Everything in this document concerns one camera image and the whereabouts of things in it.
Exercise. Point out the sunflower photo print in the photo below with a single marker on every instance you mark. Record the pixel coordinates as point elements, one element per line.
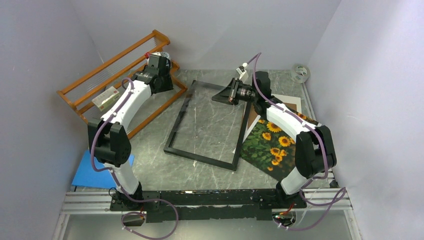
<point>268,148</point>

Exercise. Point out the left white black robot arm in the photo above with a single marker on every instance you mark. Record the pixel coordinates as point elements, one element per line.
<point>109,144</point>

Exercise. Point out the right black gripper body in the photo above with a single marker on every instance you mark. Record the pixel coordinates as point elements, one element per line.
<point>243,93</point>

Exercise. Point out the blue white jar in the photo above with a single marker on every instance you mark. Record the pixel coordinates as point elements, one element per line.
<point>168,58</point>

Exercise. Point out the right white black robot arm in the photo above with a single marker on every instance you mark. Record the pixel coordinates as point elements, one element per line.
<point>313,144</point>

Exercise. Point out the white mat board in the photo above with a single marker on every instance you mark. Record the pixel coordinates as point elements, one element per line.
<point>283,98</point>

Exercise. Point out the white red small box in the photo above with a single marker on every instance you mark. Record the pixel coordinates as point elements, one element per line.
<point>106,98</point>

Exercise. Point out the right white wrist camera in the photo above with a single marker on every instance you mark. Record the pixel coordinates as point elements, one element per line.
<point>242,73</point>

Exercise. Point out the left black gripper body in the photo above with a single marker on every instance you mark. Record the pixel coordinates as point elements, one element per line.
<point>166,84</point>

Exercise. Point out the clear tape roll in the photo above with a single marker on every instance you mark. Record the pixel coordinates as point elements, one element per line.
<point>300,73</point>

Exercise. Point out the blue paper sheet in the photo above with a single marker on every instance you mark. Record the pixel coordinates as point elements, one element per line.
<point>86,176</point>

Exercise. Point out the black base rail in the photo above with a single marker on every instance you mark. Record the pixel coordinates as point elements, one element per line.
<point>160,206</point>

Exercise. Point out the orange wooden rack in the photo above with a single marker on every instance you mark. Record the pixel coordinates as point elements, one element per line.
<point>117,70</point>

